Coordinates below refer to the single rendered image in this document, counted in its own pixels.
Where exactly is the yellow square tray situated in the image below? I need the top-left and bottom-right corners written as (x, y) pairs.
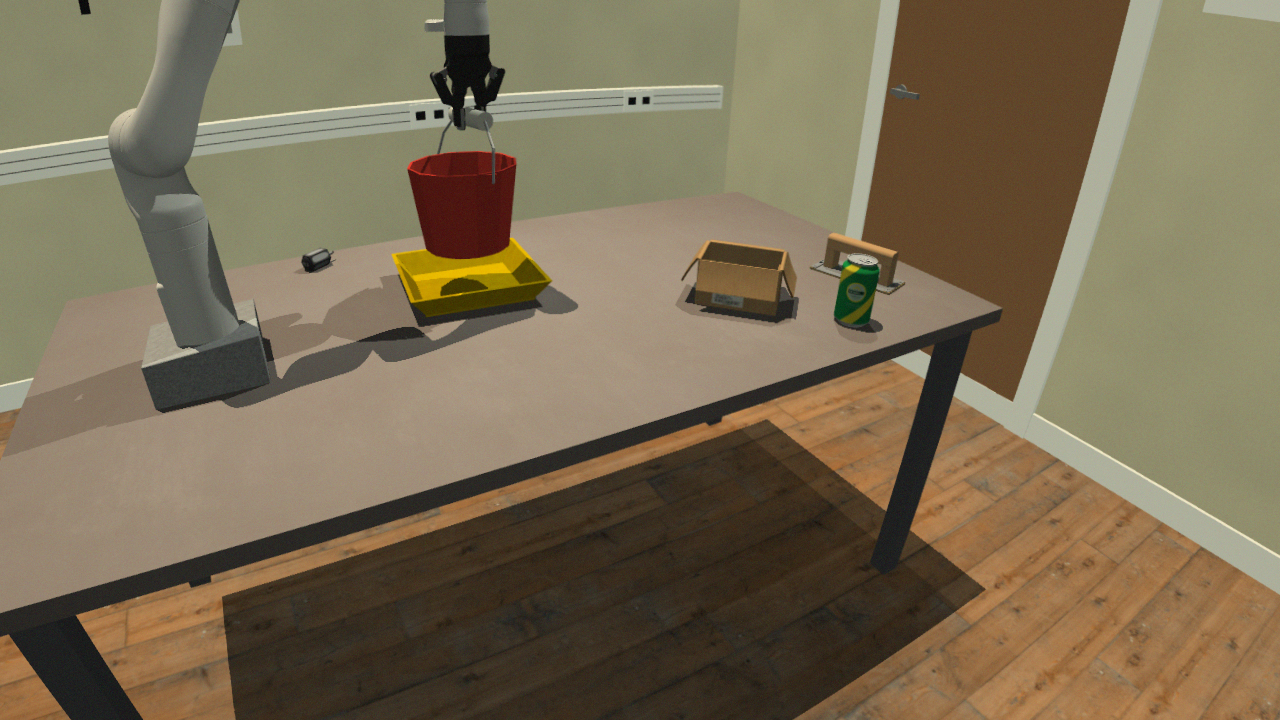
top-left (392, 238), bottom-right (552, 316)

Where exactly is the green drink can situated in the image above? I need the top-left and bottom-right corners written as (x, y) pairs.
top-left (835, 254), bottom-right (881, 327)

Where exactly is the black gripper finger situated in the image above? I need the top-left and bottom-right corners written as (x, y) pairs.
top-left (430, 67), bottom-right (470, 129)
top-left (471, 65), bottom-right (506, 111)

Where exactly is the open brown cardboard box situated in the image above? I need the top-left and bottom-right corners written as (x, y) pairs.
top-left (681, 240), bottom-right (797, 316)

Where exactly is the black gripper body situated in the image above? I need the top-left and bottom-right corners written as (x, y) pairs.
top-left (444, 35), bottom-right (492, 88)

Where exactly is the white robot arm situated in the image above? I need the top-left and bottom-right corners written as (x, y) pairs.
top-left (108, 0), bottom-right (489, 347)

